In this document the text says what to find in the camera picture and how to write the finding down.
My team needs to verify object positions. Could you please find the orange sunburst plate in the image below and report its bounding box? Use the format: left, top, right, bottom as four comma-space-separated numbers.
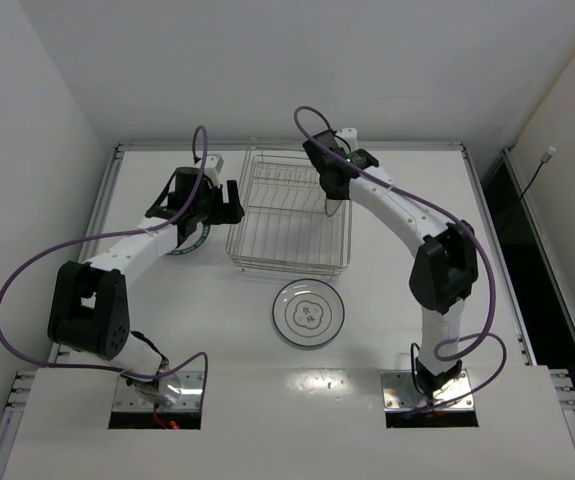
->
324, 198, 347, 218

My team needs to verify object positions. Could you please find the black rimmed white plate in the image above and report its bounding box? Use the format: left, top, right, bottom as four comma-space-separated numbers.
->
271, 278, 346, 350

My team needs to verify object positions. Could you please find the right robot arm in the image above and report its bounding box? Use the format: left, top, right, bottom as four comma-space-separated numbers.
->
302, 131, 478, 399

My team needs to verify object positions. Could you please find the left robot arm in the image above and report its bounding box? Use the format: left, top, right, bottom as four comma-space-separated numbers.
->
47, 167, 244, 396

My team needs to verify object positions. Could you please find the teal rimmed plate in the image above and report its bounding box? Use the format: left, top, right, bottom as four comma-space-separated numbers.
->
169, 224, 211, 256

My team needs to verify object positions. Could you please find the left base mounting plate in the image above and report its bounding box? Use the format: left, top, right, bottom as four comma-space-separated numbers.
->
112, 371, 205, 413

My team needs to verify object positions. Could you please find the base mounting plate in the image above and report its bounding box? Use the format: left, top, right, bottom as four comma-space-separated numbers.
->
380, 370, 475, 413
112, 371, 205, 413

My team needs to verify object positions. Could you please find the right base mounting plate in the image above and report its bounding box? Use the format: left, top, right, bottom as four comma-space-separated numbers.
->
380, 370, 475, 413

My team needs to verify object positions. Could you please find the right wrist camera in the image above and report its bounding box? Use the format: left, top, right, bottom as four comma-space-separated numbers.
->
335, 128, 358, 151

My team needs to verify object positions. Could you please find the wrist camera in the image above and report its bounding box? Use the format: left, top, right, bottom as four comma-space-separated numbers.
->
335, 128, 358, 151
204, 154, 224, 187

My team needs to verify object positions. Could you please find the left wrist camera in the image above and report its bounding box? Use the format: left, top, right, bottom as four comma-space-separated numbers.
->
204, 154, 224, 187

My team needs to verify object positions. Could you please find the wire dish rack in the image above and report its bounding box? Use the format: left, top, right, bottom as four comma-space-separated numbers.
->
226, 144, 352, 279

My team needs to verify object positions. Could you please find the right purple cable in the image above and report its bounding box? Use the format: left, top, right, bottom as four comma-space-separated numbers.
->
293, 105, 508, 416

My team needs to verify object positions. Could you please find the purple cable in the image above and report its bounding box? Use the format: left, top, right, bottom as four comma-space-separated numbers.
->
0, 124, 210, 386
293, 105, 508, 416

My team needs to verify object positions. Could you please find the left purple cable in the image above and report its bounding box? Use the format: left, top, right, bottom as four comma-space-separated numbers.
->
0, 124, 210, 386

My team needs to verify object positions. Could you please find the black wall cable white plug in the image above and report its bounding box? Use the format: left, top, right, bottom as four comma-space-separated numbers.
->
518, 145, 557, 202

